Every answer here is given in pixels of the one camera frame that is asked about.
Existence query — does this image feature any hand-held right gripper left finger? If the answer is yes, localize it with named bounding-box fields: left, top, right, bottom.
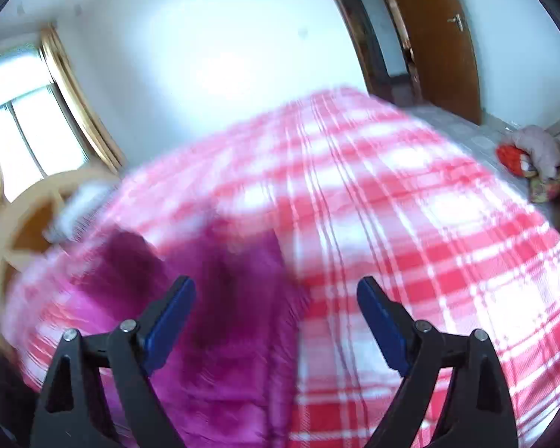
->
left=30, top=276, right=197, bottom=448

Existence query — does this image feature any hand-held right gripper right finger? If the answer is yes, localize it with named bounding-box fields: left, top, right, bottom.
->
left=357, top=276, right=519, bottom=448

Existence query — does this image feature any magenta puffer jacket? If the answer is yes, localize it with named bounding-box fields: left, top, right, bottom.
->
left=7, top=217, right=311, bottom=448

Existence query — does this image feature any red plaid bed sheet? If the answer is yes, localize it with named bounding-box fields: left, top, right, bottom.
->
left=2, top=88, right=560, bottom=448

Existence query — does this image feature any striped pillow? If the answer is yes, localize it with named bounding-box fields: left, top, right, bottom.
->
left=44, top=181, right=117, bottom=243

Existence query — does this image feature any cream wooden headboard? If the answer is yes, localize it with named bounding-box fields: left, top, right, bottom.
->
left=0, top=168, right=119, bottom=290

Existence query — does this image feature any red plush toy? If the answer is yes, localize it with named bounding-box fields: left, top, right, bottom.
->
left=496, top=144, right=537, bottom=178

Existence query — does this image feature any window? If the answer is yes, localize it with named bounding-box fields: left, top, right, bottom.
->
left=0, top=42, right=91, bottom=192

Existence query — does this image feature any yellow curtain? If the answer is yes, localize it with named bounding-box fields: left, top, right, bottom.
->
left=40, top=25, right=127, bottom=171

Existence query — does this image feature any brown wooden door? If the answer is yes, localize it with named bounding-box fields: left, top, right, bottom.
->
left=378, top=0, right=483, bottom=126

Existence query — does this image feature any brown door frame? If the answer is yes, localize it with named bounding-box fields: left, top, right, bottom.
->
left=315, top=0, right=423, bottom=106

